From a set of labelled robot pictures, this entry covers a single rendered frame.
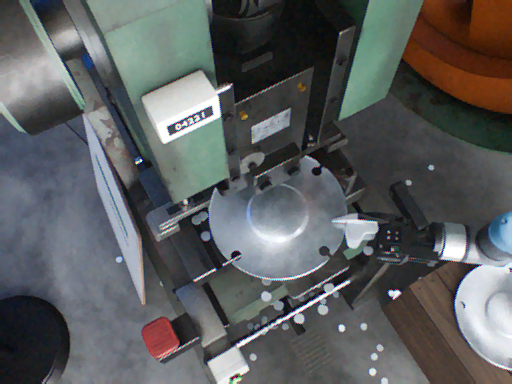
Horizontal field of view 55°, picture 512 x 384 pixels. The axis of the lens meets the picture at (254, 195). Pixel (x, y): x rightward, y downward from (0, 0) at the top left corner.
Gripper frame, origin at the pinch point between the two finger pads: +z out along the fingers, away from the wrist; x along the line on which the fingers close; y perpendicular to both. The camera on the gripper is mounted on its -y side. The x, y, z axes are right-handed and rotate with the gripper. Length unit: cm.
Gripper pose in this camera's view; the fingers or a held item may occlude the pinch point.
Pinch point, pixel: (338, 218)
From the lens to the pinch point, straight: 104.1
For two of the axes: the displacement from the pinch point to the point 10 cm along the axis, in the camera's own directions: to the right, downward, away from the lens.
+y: -1.5, 9.1, -3.9
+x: 0.5, 4.1, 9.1
